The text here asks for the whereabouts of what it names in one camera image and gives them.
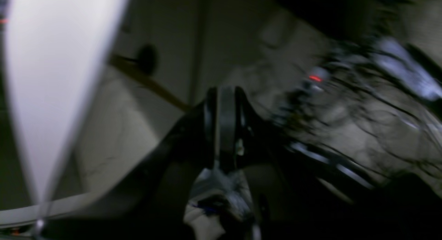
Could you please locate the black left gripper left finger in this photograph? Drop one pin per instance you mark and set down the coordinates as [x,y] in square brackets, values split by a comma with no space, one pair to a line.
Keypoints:
[150,201]

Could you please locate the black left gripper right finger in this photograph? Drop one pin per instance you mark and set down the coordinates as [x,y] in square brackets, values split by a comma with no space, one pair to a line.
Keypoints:
[306,192]

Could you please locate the black power strip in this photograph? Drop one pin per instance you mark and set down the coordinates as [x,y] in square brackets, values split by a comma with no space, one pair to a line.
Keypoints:
[384,56]

